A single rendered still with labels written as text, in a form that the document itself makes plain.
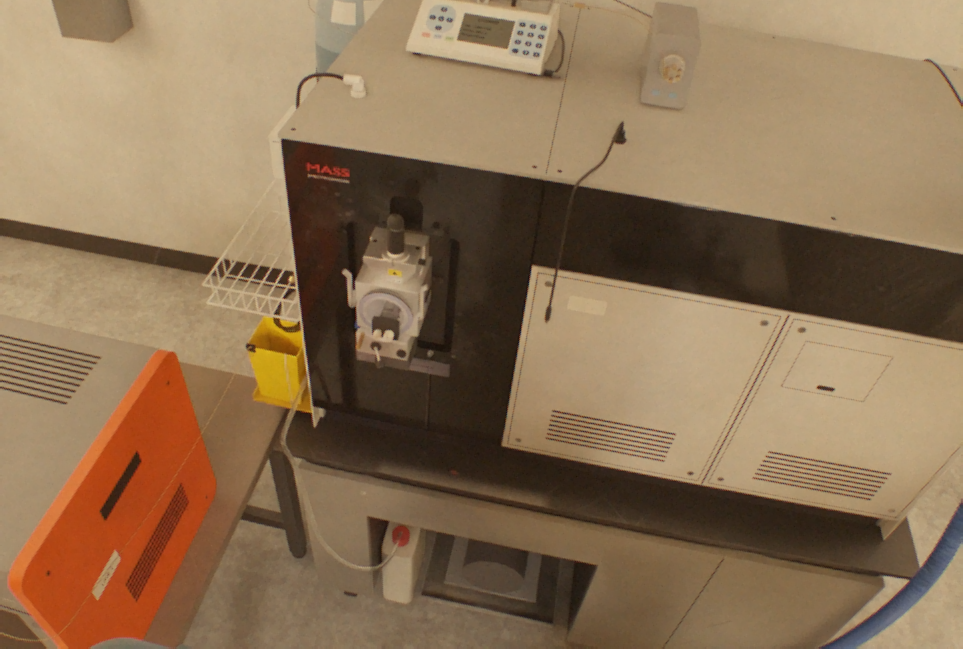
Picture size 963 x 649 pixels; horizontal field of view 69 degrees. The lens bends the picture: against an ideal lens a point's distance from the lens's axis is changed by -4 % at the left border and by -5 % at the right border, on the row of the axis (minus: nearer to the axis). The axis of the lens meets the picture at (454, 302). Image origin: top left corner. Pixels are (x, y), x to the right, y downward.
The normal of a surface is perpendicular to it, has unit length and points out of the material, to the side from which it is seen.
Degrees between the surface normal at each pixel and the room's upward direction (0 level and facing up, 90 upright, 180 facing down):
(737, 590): 90
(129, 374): 0
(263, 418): 0
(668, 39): 90
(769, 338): 90
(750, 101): 0
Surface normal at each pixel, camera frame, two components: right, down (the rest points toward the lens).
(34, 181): -0.21, 0.66
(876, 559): 0.06, -0.73
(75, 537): 0.98, 0.18
